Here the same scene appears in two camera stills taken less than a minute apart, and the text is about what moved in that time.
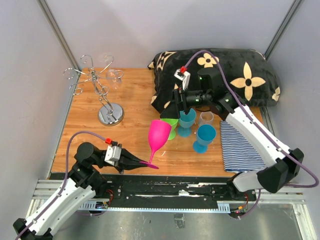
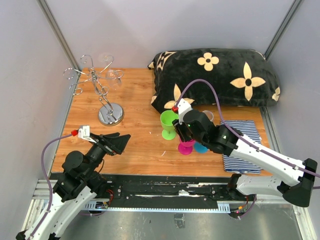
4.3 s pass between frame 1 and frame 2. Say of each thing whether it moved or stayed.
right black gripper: moved
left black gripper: moved
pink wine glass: moved
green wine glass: stayed
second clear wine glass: stayed
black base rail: stayed
